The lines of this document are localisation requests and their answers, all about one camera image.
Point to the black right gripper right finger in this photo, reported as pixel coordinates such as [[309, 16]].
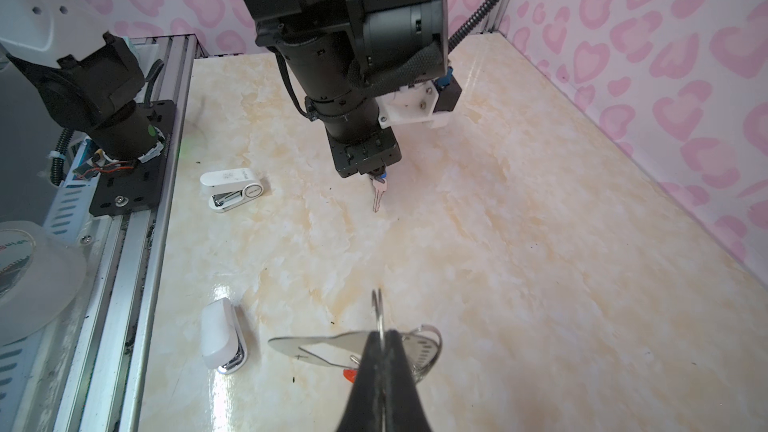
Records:
[[402, 407]]

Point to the white stapler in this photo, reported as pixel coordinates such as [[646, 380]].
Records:
[[228, 189], [222, 345]]

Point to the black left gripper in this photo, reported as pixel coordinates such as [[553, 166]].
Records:
[[371, 156]]

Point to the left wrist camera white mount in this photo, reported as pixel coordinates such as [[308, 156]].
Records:
[[430, 102]]

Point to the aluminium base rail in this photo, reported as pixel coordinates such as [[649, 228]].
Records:
[[85, 370]]

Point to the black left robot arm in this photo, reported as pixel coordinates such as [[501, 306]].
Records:
[[337, 57]]

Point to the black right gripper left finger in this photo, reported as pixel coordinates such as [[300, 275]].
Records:
[[364, 408]]

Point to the key with blue tag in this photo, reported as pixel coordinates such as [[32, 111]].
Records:
[[379, 185]]

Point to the white stapler left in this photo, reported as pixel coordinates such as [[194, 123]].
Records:
[[228, 189]]

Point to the white stapler right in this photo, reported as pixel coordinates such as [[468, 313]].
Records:
[[222, 345]]

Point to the clear packing tape roll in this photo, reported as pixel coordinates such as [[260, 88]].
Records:
[[40, 276]]

